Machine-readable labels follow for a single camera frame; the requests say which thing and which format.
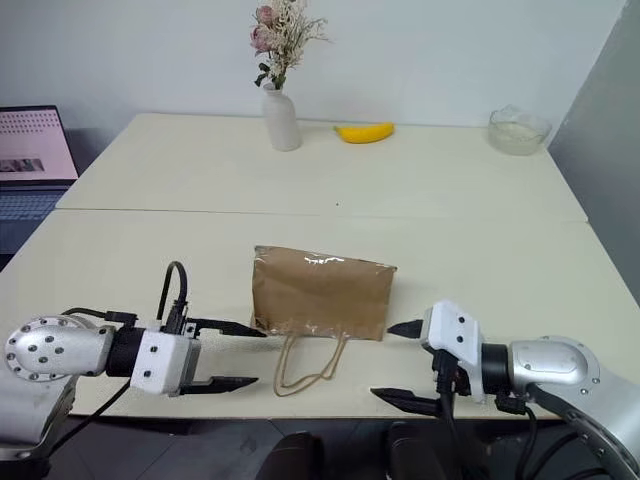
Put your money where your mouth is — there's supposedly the brown paper bag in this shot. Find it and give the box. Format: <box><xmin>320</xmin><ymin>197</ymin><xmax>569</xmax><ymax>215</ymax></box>
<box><xmin>249</xmin><ymin>244</ymin><xmax>400</xmax><ymax>399</ymax></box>

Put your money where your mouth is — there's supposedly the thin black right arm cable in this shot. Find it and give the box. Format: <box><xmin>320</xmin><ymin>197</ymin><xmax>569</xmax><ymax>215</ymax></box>
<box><xmin>493</xmin><ymin>391</ymin><xmax>542</xmax><ymax>480</ymax></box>

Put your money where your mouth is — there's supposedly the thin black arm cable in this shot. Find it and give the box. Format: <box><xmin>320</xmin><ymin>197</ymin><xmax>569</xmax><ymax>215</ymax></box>
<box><xmin>48</xmin><ymin>380</ymin><xmax>132</xmax><ymax>451</ymax></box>
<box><xmin>493</xmin><ymin>391</ymin><xmax>542</xmax><ymax>480</ymax></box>

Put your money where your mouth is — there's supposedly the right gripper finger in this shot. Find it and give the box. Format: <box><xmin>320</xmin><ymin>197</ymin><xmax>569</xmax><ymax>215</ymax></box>
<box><xmin>386</xmin><ymin>317</ymin><xmax>427</xmax><ymax>342</ymax></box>
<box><xmin>369</xmin><ymin>387</ymin><xmax>445</xmax><ymax>417</ymax></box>

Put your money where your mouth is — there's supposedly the open laptop computer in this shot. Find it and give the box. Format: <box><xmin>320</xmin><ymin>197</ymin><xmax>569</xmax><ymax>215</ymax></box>
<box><xmin>0</xmin><ymin>104</ymin><xmax>82</xmax><ymax>257</ymax></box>

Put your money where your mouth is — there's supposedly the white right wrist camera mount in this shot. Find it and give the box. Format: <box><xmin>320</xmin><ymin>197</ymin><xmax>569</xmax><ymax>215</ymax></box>
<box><xmin>418</xmin><ymin>299</ymin><xmax>490</xmax><ymax>403</ymax></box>

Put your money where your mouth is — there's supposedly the yellow banana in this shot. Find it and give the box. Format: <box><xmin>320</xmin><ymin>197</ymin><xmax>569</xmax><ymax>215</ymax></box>
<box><xmin>333</xmin><ymin>121</ymin><xmax>397</xmax><ymax>146</ymax></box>

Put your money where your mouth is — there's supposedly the clear glass bowl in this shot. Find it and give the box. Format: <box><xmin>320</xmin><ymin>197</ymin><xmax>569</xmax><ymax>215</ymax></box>
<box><xmin>487</xmin><ymin>103</ymin><xmax>553</xmax><ymax>157</ymax></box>

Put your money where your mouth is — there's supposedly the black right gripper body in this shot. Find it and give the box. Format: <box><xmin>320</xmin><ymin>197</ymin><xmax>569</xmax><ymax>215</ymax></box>
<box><xmin>431</xmin><ymin>349</ymin><xmax>475</xmax><ymax>402</ymax></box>

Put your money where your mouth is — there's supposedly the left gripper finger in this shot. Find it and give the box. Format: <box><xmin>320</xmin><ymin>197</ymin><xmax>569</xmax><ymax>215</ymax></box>
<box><xmin>191</xmin><ymin>317</ymin><xmax>269</xmax><ymax>339</ymax></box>
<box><xmin>180</xmin><ymin>375</ymin><xmax>261</xmax><ymax>399</ymax></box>

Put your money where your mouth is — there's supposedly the thick black right wrist cable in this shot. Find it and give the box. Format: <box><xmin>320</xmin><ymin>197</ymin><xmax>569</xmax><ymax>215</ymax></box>
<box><xmin>432</xmin><ymin>349</ymin><xmax>496</xmax><ymax>480</ymax></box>

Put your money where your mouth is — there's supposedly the black left wrist cable loop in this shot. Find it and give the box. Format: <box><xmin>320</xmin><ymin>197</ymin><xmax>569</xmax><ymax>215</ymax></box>
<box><xmin>156</xmin><ymin>260</ymin><xmax>191</xmax><ymax>332</ymax></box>

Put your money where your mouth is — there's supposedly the dried pink flower bouquet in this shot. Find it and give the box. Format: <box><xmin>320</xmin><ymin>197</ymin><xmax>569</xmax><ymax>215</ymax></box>
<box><xmin>249</xmin><ymin>0</ymin><xmax>332</xmax><ymax>92</ymax></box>

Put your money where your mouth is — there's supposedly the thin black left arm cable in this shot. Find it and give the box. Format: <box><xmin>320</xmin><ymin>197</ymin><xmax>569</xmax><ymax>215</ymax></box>
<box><xmin>48</xmin><ymin>380</ymin><xmax>132</xmax><ymax>451</ymax></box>

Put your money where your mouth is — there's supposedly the white ceramic vase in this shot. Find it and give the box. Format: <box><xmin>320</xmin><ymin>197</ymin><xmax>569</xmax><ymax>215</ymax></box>
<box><xmin>261</xmin><ymin>81</ymin><xmax>303</xmax><ymax>153</ymax></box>

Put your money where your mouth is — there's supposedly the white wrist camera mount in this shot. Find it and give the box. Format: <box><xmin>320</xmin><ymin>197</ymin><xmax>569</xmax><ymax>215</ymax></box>
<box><xmin>128</xmin><ymin>327</ymin><xmax>201</xmax><ymax>399</ymax></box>
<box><xmin>418</xmin><ymin>299</ymin><xmax>490</xmax><ymax>403</ymax></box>

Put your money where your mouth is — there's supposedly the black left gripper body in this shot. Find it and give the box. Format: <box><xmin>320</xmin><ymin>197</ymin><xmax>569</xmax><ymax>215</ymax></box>
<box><xmin>167</xmin><ymin>298</ymin><xmax>203</xmax><ymax>399</ymax></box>

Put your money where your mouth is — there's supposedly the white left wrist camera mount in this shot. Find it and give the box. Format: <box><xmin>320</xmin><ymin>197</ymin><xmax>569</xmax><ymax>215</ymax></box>
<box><xmin>128</xmin><ymin>327</ymin><xmax>201</xmax><ymax>399</ymax></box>

